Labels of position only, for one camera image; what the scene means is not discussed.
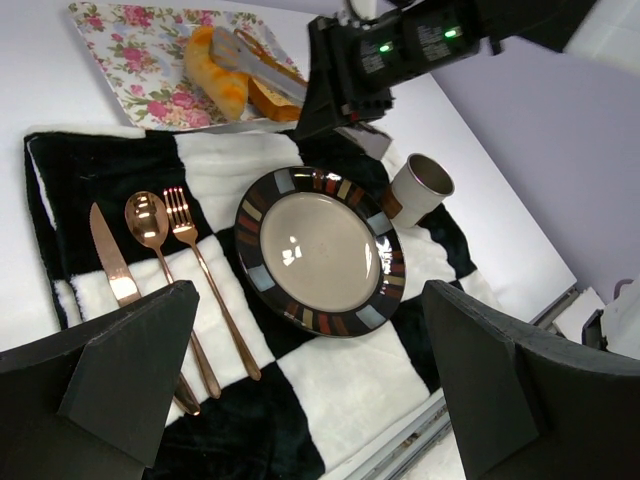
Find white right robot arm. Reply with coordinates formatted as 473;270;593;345
294;0;639;140

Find orange croissant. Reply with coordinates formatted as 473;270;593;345
184;25;249;121

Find copper fork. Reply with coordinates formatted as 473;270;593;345
163;187;262;381

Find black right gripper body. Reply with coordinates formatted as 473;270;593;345
308;1;483;123

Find floral rectangular tray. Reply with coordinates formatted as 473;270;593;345
68;2;300;131

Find grey ceramic cup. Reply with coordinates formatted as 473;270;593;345
380;153;455;228

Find aluminium frame rail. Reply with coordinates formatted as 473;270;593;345
344;287;640;480

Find copper knife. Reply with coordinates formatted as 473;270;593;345
89;202;202;417

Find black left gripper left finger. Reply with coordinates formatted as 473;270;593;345
1;281;199;479

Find copper spoon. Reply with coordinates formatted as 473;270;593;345
124;191;221;399

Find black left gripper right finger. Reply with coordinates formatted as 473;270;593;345
422;279;640;480

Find black rimmed beige plate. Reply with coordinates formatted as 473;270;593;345
234;166;406;338

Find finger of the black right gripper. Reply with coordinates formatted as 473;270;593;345
294;27;350;141

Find brown bread slice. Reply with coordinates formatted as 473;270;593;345
234;28;301;122

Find silver metal tongs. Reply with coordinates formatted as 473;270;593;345
209;27;391;160

